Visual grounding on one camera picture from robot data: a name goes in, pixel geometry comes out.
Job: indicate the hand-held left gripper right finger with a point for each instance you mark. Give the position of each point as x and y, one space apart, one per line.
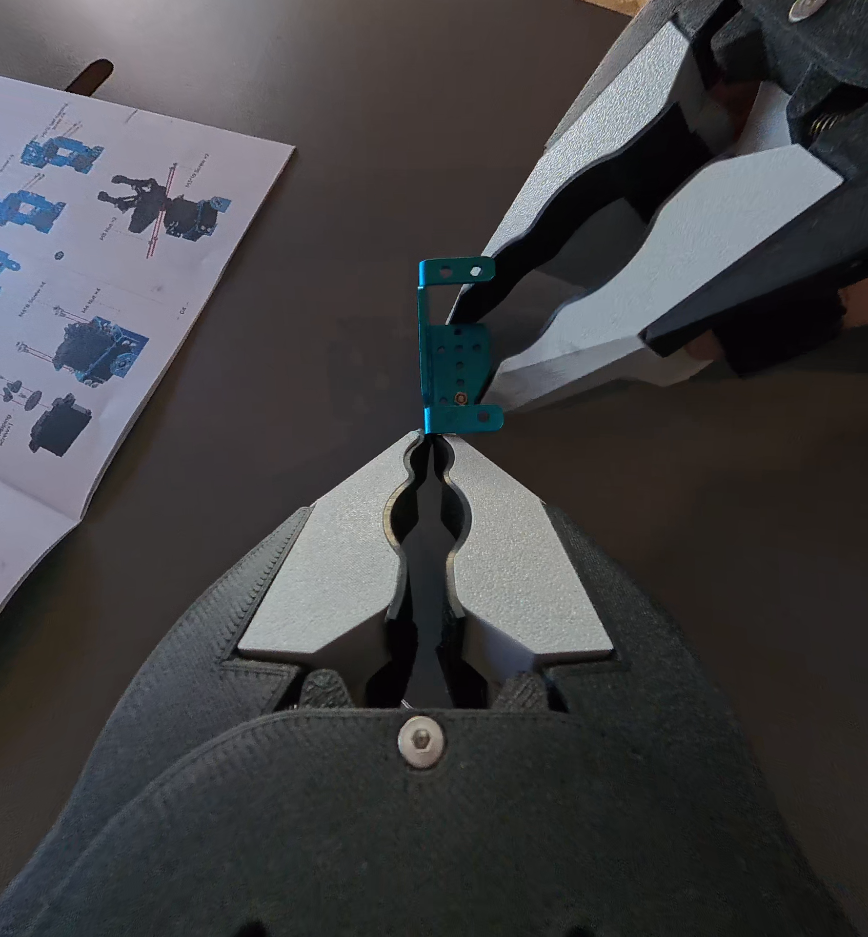
536 578

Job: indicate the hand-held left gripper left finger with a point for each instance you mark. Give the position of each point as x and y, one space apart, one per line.
324 578

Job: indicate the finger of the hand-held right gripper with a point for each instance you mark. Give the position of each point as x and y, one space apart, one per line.
609 124
734 219

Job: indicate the blue metal bracket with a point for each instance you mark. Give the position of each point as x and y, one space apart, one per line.
463 366

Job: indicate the white instruction booklet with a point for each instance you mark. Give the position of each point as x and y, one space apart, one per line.
258 168

